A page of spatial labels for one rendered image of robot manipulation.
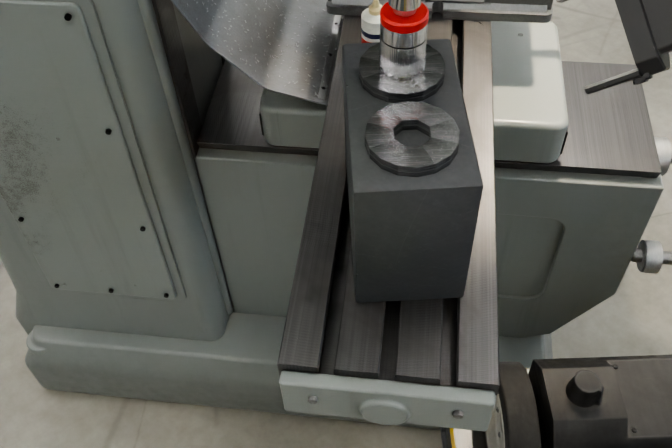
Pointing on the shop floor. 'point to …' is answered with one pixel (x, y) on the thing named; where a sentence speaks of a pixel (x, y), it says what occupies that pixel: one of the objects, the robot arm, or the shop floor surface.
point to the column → (104, 147)
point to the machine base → (194, 364)
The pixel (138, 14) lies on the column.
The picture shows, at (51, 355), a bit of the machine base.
